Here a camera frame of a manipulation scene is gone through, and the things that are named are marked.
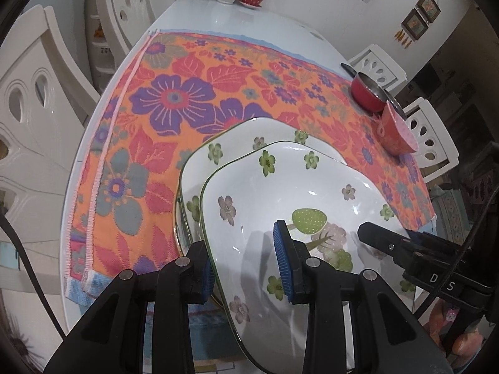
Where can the large white floral square plate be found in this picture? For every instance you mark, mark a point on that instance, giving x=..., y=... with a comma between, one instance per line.
x=241, y=136

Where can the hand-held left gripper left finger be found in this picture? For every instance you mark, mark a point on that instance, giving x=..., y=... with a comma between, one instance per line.
x=206, y=284

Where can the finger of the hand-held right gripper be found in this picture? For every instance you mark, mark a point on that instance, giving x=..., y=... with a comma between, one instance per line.
x=430, y=237
x=384, y=243

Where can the small white floral square plate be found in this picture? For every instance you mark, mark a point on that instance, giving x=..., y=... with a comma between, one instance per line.
x=253, y=187

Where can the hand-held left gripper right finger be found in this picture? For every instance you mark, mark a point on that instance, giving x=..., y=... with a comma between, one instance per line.
x=281, y=257

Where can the white storage shelf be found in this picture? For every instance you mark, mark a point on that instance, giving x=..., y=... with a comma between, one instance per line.
x=102, y=52

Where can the hanging yellow tassels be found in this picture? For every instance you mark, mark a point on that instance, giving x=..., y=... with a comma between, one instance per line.
x=402, y=39

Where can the pink cartoon bowl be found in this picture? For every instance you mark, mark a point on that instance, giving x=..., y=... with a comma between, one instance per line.
x=393, y=136

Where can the orange floral tablecloth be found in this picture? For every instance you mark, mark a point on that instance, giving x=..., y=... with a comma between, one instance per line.
x=163, y=97

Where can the white wooden dining chair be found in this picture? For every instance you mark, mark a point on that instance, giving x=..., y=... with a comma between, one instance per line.
x=117, y=4
x=384, y=62
x=440, y=144
x=35, y=105

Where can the red steel bowl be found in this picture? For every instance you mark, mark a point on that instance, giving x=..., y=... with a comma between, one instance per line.
x=364, y=95

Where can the small framed picture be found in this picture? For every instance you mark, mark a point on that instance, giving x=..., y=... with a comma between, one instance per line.
x=415, y=25
x=429, y=6

